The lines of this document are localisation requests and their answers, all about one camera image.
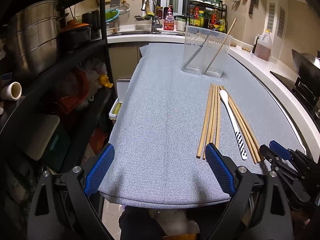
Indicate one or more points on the black stove top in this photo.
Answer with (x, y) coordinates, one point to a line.
(304, 95)

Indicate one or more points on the black spice rack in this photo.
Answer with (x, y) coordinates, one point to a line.
(207, 14)

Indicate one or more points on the large steel stockpot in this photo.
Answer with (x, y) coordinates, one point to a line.
(32, 36)

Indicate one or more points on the chrome kitchen faucet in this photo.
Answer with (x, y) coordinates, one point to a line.
(155, 21)

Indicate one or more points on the ginger root piece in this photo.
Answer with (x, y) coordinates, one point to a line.
(246, 49)

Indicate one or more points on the white spoon striped handle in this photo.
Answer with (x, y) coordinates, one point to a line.
(239, 139)

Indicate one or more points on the hanging dark cleaver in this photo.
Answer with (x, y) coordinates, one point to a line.
(252, 3)

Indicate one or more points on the white pedal trash bin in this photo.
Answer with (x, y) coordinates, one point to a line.
(122, 86)

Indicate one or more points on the clear plastic utensil holder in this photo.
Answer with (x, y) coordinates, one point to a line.
(200, 63)

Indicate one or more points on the black metal shelf rack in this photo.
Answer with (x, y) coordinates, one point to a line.
(69, 94)

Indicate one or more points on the white jar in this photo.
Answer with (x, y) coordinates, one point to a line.
(180, 24)

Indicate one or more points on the black wok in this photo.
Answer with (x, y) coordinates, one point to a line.
(307, 67)

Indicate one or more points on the stainless steel sink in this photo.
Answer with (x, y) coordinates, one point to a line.
(144, 32)

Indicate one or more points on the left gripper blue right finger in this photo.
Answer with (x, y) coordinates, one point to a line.
(219, 165)

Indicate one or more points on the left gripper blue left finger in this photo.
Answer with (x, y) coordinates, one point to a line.
(98, 169)

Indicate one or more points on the white ceramic cup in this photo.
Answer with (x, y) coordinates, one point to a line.
(12, 91)

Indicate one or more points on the orange lidded black pot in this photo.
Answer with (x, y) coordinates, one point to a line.
(74, 34)

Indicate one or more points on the green teal bowls stack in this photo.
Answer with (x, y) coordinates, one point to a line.
(111, 15)

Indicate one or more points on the red dish soap bottle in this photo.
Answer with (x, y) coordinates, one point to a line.
(168, 20)

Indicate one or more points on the plastic oil jug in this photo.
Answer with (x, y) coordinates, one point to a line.
(264, 46)

